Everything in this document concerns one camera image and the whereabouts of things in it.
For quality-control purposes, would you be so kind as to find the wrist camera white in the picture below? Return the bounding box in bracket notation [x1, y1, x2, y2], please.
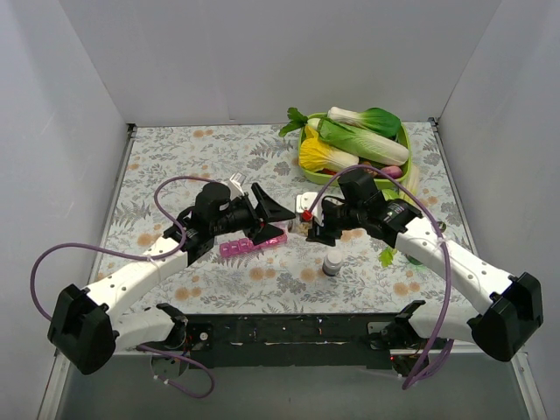
[295, 192, 323, 225]
[227, 172, 246, 200]

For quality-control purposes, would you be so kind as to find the bok choy toy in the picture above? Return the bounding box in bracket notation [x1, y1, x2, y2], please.
[327, 107, 402, 138]

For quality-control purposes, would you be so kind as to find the green plastic tray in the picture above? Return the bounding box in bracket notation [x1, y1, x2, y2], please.
[297, 113, 412, 185]

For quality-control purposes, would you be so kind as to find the white bottle blue label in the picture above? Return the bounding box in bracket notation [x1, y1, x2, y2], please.
[322, 249, 343, 277]

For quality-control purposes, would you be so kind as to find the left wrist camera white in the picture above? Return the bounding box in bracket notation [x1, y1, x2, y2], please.
[227, 172, 246, 200]

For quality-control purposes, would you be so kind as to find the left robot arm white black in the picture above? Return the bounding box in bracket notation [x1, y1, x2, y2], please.
[47, 182, 295, 375]

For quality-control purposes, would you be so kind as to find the celery stalk toy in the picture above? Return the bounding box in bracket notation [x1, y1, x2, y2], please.
[379, 164, 420, 268]

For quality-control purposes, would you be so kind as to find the pink weekly pill organizer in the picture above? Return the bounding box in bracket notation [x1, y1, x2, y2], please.
[219, 234, 288, 258]

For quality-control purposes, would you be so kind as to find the round green cabbage toy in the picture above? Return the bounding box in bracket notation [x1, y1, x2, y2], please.
[381, 189, 399, 200]

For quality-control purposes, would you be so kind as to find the green glass bottle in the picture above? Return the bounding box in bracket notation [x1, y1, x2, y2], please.
[405, 220, 447, 266]

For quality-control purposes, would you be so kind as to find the green napa cabbage toy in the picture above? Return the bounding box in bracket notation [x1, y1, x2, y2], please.
[316, 117, 410, 166]

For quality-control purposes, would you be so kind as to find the clear bottle of yellow pills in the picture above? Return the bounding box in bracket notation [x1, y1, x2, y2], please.
[287, 219, 312, 237]

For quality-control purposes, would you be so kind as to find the leafy green herb toy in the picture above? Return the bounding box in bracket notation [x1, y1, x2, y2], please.
[278, 107, 308, 137]

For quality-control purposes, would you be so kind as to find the yellow napa cabbage toy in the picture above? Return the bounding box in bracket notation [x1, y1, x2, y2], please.
[298, 138, 359, 172]

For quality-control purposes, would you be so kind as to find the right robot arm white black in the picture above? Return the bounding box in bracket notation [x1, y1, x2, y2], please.
[296, 169, 543, 361]

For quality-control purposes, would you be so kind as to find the floral table mat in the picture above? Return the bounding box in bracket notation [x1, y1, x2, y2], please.
[85, 121, 478, 316]

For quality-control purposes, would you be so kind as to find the purple onion toy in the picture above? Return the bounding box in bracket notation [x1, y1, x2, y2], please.
[381, 165, 403, 179]

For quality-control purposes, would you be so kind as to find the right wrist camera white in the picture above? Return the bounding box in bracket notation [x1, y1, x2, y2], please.
[295, 192, 323, 225]

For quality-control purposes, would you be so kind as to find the black front table rail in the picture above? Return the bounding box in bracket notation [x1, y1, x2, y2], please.
[174, 312, 423, 369]

